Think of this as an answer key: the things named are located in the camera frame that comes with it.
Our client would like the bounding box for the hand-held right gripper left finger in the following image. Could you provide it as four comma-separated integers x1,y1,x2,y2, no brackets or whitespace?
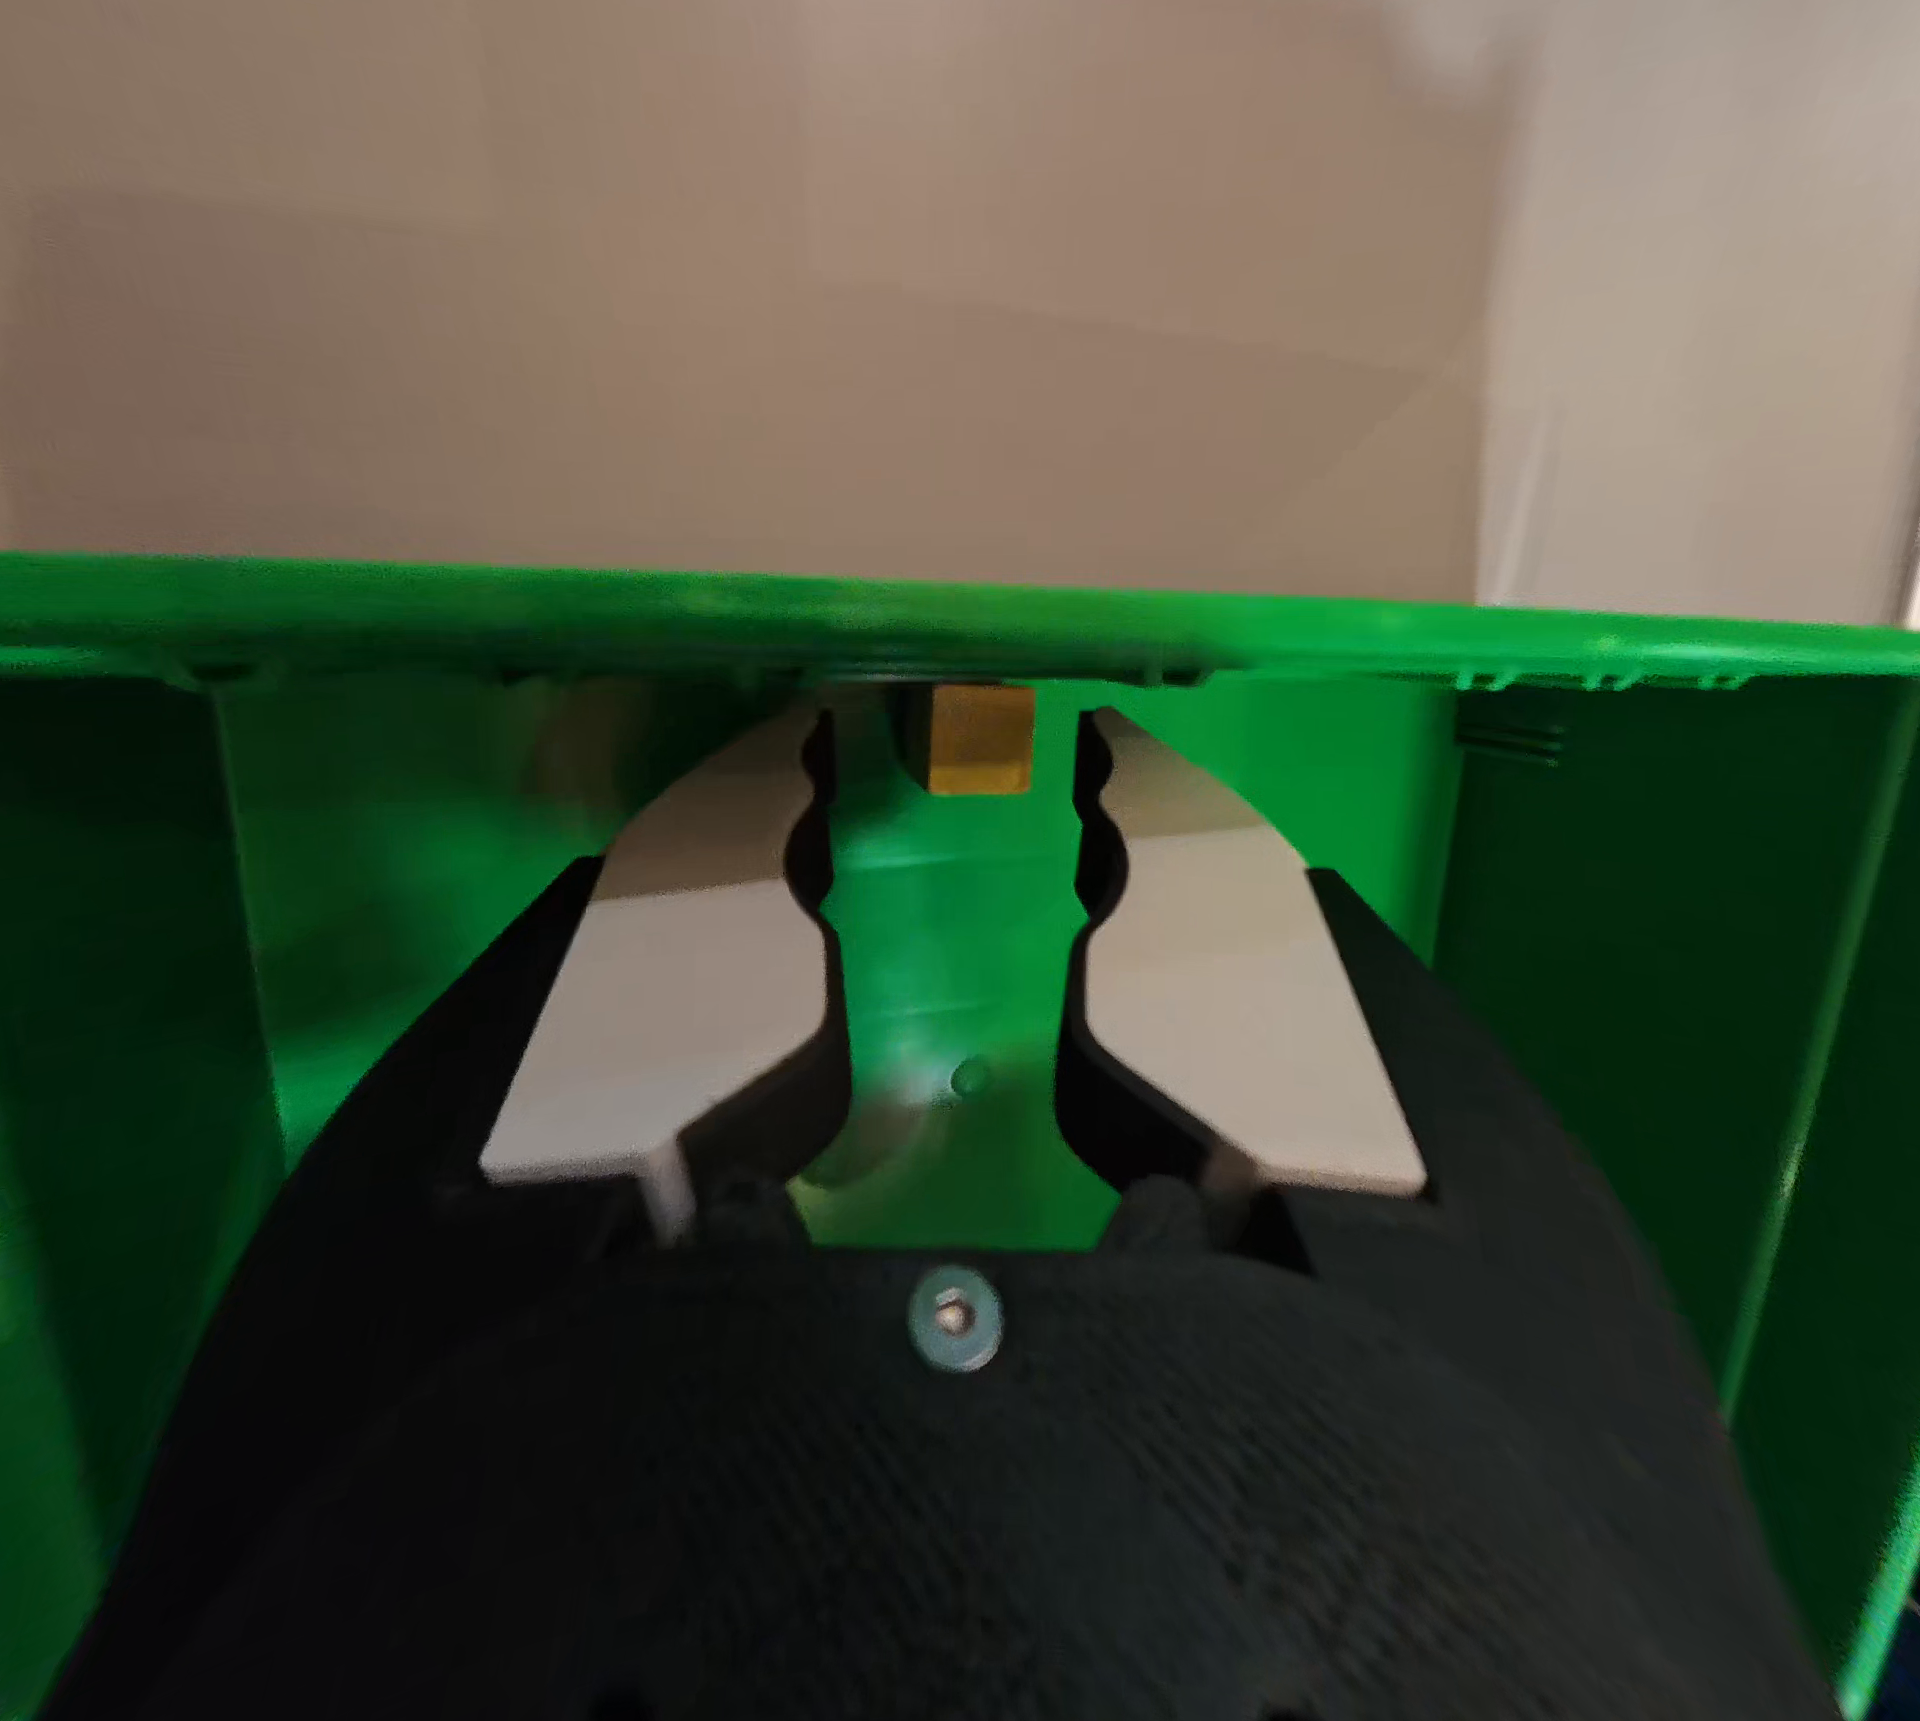
479,708,854,1244

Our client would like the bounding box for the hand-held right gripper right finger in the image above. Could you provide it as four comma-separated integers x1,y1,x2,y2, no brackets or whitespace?
1055,706,1430,1249

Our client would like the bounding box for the small yellow cube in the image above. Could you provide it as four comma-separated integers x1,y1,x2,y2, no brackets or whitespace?
926,685,1040,798

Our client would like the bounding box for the green plastic bin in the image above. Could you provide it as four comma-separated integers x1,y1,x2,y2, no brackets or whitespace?
0,552,1920,1721

